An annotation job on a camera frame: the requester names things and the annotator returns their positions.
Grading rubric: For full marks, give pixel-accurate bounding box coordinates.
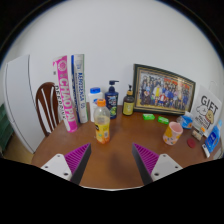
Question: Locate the green storage crate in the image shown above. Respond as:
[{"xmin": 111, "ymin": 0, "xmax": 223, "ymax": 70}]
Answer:
[{"xmin": 0, "ymin": 102, "xmax": 15, "ymax": 153}]

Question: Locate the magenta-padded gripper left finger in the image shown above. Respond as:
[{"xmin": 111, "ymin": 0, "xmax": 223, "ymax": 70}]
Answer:
[{"xmin": 40, "ymin": 143, "xmax": 92, "ymax": 185}]

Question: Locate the framed group picture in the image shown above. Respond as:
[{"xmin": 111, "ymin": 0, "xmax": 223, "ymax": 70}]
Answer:
[{"xmin": 132, "ymin": 63, "xmax": 197, "ymax": 117}]

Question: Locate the white printed gift bag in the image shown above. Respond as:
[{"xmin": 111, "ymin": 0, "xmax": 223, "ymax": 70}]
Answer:
[{"xmin": 190, "ymin": 80, "xmax": 223, "ymax": 138}]

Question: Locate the flat round red coaster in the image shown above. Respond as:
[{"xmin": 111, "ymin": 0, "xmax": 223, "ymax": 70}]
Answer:
[{"xmin": 186, "ymin": 137, "xmax": 198, "ymax": 149}]

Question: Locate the dark blue pump bottle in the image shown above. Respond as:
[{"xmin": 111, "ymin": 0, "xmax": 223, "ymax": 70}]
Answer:
[{"xmin": 104, "ymin": 79, "xmax": 120, "ymax": 120}]

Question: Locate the pink shuttlecock tube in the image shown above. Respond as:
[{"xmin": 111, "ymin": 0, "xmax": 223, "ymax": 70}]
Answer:
[{"xmin": 52, "ymin": 55, "xmax": 79, "ymax": 133}]

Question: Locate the blue detergent bottle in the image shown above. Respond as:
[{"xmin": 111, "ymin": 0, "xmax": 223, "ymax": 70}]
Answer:
[{"xmin": 204, "ymin": 119, "xmax": 223, "ymax": 155}]

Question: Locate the dark wooden chair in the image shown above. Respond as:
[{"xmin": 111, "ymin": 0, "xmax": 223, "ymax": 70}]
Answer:
[{"xmin": 35, "ymin": 81, "xmax": 66, "ymax": 137}]

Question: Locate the orange juice bottle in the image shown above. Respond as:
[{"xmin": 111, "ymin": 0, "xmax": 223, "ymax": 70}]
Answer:
[{"xmin": 93, "ymin": 98, "xmax": 111, "ymax": 145}]

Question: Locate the white bottle with blue cap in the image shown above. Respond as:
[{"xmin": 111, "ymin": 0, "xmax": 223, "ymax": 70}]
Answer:
[{"xmin": 87, "ymin": 87, "xmax": 105, "ymax": 123}]

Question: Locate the brown pump bottle yellow label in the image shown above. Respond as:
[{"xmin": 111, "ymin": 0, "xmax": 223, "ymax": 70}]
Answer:
[{"xmin": 122, "ymin": 84, "xmax": 136, "ymax": 117}]

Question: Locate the small patterned card box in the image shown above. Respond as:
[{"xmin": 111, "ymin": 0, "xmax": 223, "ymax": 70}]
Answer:
[{"xmin": 191, "ymin": 129, "xmax": 204, "ymax": 141}]

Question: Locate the white and blue shuttlecock tube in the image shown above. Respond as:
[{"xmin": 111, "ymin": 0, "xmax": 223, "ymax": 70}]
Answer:
[{"xmin": 70, "ymin": 53, "xmax": 89, "ymax": 125}]

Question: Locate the pink mug with yellow prints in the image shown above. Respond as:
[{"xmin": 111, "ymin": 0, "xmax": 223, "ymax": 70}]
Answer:
[{"xmin": 162, "ymin": 121, "xmax": 184, "ymax": 146}]

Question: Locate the blue tissue pack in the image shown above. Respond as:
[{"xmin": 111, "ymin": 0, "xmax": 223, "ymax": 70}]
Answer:
[{"xmin": 176, "ymin": 111, "xmax": 194, "ymax": 130}]

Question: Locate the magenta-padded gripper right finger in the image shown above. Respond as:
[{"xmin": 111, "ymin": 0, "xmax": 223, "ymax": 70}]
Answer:
[{"xmin": 132, "ymin": 143, "xmax": 183, "ymax": 185}]

